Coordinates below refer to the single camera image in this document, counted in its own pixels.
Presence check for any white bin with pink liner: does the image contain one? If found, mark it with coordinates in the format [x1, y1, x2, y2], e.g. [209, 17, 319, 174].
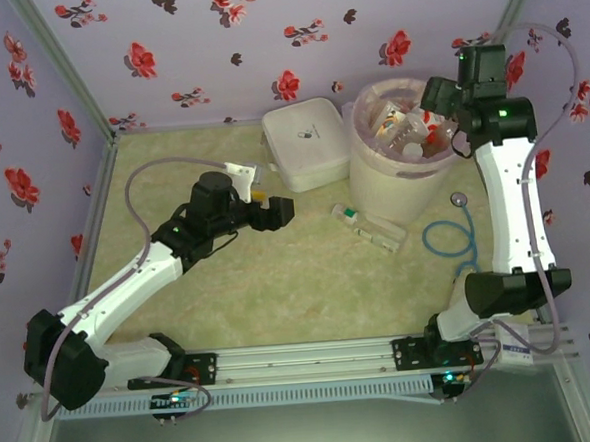
[339, 74, 469, 229]

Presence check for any white lidded plastic box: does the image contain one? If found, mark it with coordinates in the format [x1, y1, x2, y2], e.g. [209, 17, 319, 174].
[259, 95, 354, 197]

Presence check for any small bottle green label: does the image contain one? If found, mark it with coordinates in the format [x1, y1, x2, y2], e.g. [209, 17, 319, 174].
[330, 201, 360, 228]

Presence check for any clear bottle green cap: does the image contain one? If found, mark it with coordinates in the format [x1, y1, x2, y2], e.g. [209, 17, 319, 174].
[357, 212, 409, 256]

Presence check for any small circuit board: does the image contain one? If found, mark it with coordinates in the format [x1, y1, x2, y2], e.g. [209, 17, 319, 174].
[149, 389, 201, 421]
[436, 368, 475, 404]

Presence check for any small white blue carton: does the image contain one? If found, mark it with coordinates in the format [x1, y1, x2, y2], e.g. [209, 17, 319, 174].
[495, 322, 535, 370]

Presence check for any grey metal panel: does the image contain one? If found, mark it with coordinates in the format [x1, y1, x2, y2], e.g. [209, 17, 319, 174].
[36, 386, 588, 442]

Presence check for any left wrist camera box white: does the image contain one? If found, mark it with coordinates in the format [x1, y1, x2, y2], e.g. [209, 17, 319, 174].
[224, 159, 268, 205]

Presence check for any left wrist thin black cable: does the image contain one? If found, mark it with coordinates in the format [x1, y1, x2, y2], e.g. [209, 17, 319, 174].
[205, 228, 243, 260]

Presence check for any wrist thin black cable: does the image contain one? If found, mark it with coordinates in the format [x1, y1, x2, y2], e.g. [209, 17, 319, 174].
[447, 125, 476, 162]
[205, 228, 243, 260]

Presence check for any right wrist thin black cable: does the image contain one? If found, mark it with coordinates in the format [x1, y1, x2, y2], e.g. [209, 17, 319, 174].
[447, 125, 476, 162]

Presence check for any left arm grey cable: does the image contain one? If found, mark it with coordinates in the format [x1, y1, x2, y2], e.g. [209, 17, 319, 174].
[24, 153, 245, 423]

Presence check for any aluminium table side rail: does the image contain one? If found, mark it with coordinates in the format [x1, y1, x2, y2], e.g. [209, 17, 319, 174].
[59, 134, 131, 309]

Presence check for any aluminium frame post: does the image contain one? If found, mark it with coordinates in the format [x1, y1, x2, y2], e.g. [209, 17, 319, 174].
[489, 0, 550, 45]
[553, 362, 590, 442]
[0, 390, 64, 442]
[7, 0, 121, 147]

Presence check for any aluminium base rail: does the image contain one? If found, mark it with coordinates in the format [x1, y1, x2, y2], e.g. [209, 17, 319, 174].
[202, 337, 406, 387]

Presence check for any short grey looped cable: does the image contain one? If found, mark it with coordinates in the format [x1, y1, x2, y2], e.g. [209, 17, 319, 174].
[128, 369, 216, 423]
[451, 353, 505, 403]

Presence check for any white slotted cable duct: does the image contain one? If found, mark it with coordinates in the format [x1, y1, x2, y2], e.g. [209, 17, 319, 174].
[54, 372, 433, 422]

